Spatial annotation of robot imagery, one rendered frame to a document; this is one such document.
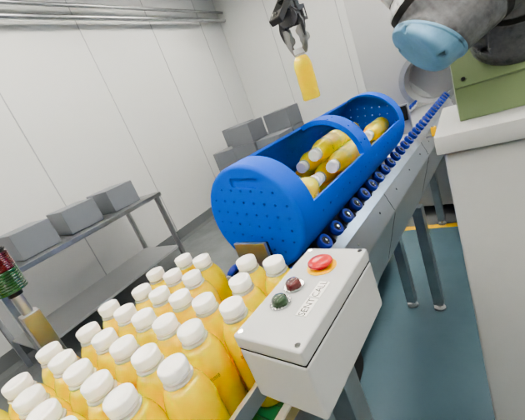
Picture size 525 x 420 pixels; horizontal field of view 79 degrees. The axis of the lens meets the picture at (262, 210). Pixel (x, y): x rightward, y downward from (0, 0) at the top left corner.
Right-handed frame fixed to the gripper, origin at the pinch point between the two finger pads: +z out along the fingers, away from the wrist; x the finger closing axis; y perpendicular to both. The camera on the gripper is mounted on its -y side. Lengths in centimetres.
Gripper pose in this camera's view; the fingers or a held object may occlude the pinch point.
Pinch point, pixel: (298, 51)
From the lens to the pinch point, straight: 131.4
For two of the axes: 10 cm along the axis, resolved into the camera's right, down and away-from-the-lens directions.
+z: 3.7, 8.4, 4.0
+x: -7.8, 0.4, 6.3
